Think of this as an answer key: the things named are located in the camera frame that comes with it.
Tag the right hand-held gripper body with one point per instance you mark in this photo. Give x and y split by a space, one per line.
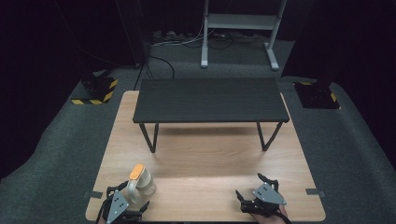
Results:
267 197

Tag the clear cup with orange lid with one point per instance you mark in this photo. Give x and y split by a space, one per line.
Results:
140 184

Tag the black yellow striped stand base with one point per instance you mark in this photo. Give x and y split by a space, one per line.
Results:
97 90
317 95

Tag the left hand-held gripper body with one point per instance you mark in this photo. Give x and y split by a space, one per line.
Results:
117 205

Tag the person's right hand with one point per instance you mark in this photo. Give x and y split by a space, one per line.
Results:
271 219

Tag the grey tape strip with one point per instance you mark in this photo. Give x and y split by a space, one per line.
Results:
93 194
315 192

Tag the power strip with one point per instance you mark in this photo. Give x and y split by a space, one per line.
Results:
168 35

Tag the white metal stand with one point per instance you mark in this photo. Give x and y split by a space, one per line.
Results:
239 21

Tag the black riser shelf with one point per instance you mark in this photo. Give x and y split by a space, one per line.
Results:
209 99

